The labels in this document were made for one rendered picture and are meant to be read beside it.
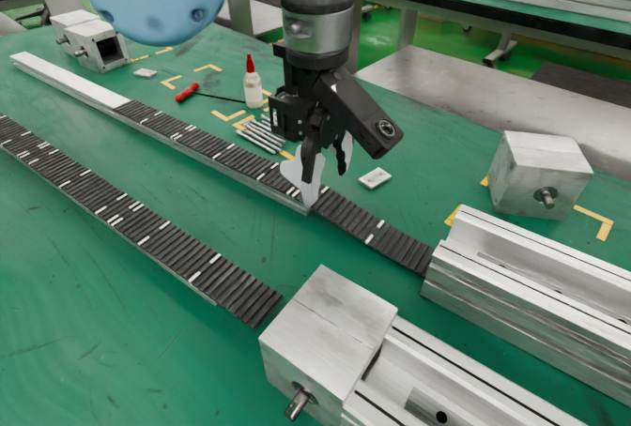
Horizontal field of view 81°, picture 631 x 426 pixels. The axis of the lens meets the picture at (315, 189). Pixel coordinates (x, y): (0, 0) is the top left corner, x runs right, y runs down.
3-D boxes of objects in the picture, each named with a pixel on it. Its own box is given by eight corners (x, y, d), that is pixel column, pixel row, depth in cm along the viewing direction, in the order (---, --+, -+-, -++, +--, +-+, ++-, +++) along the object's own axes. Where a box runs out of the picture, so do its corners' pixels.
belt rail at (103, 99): (15, 67, 99) (8, 55, 97) (31, 62, 101) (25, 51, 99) (305, 216, 58) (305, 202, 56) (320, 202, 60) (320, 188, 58)
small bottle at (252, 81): (266, 102, 84) (261, 51, 77) (258, 111, 82) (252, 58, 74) (252, 99, 85) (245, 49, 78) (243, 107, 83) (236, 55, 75)
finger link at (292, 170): (283, 193, 54) (293, 133, 51) (315, 210, 52) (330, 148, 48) (269, 200, 52) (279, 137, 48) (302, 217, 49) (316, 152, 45)
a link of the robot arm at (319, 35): (366, 1, 39) (323, 22, 34) (363, 44, 42) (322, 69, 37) (309, -9, 43) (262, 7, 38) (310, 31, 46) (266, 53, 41)
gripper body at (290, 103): (304, 113, 54) (301, 27, 46) (355, 131, 50) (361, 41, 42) (269, 137, 49) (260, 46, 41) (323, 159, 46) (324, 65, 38)
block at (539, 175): (497, 223, 56) (520, 175, 50) (485, 176, 65) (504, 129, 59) (568, 233, 55) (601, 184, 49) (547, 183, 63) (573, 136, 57)
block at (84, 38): (70, 68, 99) (54, 31, 92) (110, 53, 106) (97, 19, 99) (92, 77, 94) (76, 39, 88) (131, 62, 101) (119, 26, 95)
